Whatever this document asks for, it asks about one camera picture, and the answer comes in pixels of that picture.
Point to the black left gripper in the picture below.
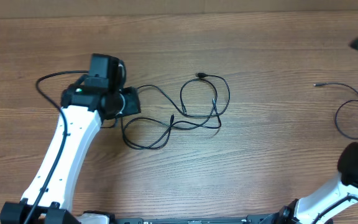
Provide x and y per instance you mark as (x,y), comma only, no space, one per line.
(133,102)

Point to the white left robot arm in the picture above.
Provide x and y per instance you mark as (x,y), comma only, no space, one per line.
(98,95)

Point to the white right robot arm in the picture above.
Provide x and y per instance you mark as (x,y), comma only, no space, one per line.
(332,198)

